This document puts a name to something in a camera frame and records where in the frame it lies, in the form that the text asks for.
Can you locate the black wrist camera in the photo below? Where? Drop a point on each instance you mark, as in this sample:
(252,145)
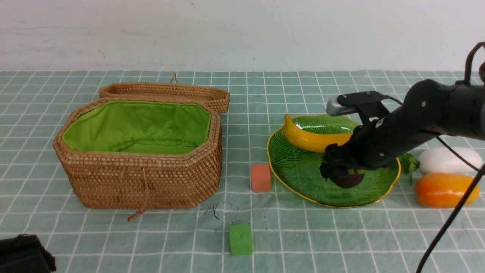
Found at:
(367,104)

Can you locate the white radish with leaves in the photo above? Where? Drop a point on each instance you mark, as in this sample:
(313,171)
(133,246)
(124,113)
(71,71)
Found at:
(442,160)

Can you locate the black object at corner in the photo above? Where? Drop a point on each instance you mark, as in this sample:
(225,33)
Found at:
(25,254)

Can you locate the wicker basket lid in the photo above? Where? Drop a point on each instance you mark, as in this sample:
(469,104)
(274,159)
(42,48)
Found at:
(216,98)

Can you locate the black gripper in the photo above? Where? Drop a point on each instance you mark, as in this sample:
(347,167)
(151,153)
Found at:
(369,148)

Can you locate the green glass leaf plate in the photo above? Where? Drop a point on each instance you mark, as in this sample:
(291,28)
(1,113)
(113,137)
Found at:
(299,172)

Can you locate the yellow banana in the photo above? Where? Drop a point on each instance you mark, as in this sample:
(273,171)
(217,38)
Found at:
(315,133)

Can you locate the wicker basket green lining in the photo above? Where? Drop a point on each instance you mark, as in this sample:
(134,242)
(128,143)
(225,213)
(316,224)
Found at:
(141,154)

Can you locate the orange yellow mango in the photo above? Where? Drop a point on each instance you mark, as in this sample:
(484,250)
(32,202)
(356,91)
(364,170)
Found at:
(441,190)

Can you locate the orange foam cube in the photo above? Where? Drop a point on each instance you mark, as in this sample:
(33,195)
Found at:
(260,178)

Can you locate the green foam cube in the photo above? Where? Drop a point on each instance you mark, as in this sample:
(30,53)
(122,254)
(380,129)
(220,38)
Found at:
(240,239)

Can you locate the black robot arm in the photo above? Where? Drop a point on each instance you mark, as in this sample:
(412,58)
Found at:
(430,109)

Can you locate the dark purple mangosteen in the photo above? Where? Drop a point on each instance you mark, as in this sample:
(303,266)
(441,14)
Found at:
(347,178)

